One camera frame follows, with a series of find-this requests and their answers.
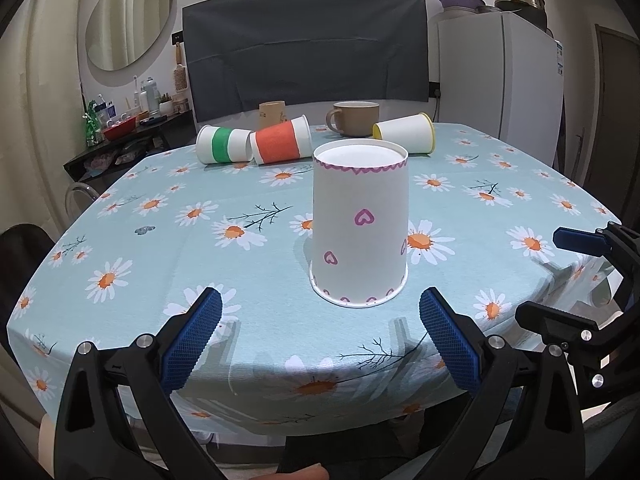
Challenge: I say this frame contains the small potted plant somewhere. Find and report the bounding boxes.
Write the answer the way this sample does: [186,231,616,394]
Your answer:
[158,93,175,116]

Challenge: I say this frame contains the white cup yellow inside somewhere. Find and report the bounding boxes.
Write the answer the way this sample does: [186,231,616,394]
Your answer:
[372,113,436,155]

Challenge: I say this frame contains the white refrigerator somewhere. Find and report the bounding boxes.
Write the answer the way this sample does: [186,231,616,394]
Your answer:
[436,12,564,166]

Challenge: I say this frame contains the green plastic bottle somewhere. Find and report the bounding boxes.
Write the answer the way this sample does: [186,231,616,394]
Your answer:
[82,101,101,148]

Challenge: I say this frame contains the red bowl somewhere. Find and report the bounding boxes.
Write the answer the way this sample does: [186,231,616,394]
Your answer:
[103,117,137,142]

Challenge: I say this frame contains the dark chair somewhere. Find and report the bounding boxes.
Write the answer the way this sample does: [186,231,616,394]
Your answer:
[0,223,54,359]

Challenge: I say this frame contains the brown paper cup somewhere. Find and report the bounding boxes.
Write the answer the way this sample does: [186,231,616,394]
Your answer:
[258,101,288,130]

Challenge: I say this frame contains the dark side shelf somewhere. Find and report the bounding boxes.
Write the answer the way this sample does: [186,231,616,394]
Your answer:
[63,112,196,182]

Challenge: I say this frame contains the white paper cup pink hearts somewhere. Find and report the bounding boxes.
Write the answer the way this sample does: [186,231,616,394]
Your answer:
[309,139,409,309]

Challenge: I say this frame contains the brown ceramic mug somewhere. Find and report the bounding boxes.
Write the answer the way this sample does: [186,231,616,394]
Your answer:
[326,101,380,138]

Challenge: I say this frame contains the daisy print blue tablecloth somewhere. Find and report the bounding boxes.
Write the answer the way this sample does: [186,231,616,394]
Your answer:
[8,124,615,436]

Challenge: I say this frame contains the beige curtain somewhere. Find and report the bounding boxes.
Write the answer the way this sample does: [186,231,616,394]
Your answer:
[1,0,85,238]

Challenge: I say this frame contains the oval wall mirror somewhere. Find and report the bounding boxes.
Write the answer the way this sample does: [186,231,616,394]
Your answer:
[85,0,174,72]

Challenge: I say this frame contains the white cup green band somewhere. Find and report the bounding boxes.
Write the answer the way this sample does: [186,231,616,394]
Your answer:
[195,125,253,165]

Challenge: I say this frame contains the white thermos bottle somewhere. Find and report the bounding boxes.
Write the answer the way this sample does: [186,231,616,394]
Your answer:
[142,77,160,115]

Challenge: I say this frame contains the dark grey cloth cover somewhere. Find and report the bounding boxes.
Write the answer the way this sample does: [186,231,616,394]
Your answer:
[182,0,430,122]

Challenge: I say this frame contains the metal steamer pot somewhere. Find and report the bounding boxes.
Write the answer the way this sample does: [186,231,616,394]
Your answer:
[495,0,548,30]

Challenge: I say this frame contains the white cup orange band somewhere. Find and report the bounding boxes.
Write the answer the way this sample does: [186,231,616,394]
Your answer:
[250,115,312,165]

